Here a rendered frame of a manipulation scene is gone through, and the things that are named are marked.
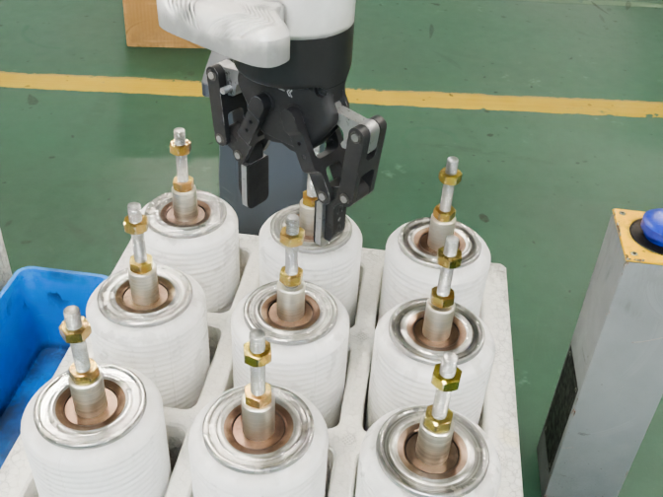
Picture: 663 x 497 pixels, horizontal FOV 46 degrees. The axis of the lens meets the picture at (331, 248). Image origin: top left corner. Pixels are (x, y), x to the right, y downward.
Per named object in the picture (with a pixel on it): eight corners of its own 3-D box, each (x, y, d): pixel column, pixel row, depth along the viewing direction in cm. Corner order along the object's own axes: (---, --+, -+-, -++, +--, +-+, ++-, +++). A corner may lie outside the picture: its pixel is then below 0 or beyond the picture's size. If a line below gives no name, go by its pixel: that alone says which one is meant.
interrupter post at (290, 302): (270, 311, 63) (270, 279, 61) (297, 302, 64) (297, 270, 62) (283, 328, 62) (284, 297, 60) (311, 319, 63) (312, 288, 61)
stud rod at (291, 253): (285, 290, 62) (287, 212, 57) (298, 292, 62) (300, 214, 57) (283, 298, 61) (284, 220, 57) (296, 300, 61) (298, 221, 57)
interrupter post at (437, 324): (445, 349, 61) (451, 318, 59) (415, 338, 61) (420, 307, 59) (455, 330, 62) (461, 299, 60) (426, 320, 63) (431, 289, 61)
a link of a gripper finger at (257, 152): (263, 133, 56) (263, 192, 59) (233, 119, 57) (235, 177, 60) (249, 140, 55) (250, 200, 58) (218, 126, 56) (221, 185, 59)
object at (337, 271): (261, 334, 86) (260, 198, 75) (348, 335, 87) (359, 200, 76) (258, 400, 79) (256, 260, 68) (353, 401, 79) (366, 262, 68)
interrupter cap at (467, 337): (467, 383, 58) (468, 376, 57) (373, 348, 60) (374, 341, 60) (494, 321, 63) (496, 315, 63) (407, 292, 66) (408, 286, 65)
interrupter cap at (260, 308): (228, 301, 64) (228, 295, 63) (310, 275, 67) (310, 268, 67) (268, 360, 59) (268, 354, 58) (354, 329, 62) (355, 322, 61)
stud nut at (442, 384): (424, 379, 48) (425, 370, 48) (442, 366, 49) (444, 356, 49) (448, 397, 47) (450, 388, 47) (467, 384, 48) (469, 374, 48)
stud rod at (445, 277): (436, 321, 60) (450, 244, 56) (429, 314, 61) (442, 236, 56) (447, 319, 60) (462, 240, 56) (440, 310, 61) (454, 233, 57)
